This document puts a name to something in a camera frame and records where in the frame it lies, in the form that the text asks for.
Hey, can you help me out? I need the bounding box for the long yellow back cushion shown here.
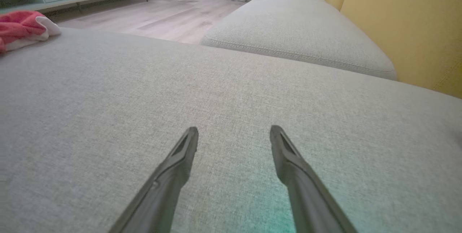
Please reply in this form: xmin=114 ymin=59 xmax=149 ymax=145
xmin=340 ymin=0 xmax=462 ymax=99

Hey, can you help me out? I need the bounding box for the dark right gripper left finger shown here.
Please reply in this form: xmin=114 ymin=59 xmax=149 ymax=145
xmin=108 ymin=126 xmax=199 ymax=233

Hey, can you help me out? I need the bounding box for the large grey sofa ottoman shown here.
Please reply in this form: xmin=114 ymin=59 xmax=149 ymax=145
xmin=0 ymin=27 xmax=462 ymax=233

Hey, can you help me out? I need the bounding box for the red knit garment white trim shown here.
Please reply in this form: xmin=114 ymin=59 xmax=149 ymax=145
xmin=0 ymin=10 xmax=62 ymax=54

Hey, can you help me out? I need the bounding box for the grey sofa backrest cushion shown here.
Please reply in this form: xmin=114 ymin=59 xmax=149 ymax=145
xmin=200 ymin=0 xmax=398 ymax=81

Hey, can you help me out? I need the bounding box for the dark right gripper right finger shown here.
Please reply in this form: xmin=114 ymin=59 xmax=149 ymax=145
xmin=270 ymin=125 xmax=358 ymax=233

